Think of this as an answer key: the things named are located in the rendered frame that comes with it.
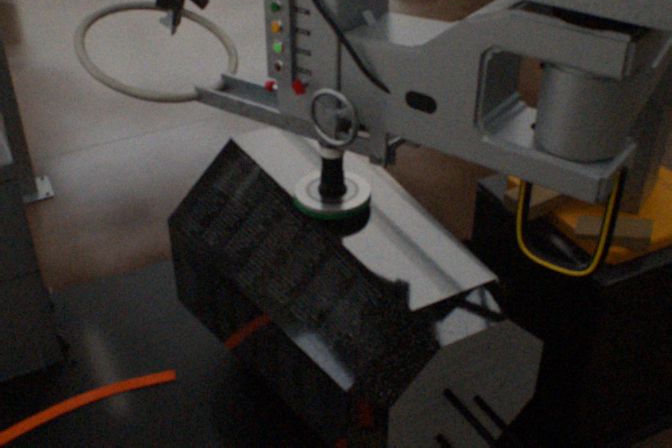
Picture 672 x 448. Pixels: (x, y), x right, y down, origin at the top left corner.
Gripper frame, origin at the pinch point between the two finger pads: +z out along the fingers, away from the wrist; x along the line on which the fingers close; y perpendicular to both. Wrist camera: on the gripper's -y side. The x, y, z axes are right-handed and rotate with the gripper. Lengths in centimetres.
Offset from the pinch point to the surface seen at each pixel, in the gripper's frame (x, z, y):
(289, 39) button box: 61, -48, -39
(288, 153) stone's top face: 34, 10, -47
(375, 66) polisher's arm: 70, -53, -60
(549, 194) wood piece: 44, -11, -123
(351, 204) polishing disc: 66, -6, -67
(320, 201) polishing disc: 65, -3, -59
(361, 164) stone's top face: 37, 3, -69
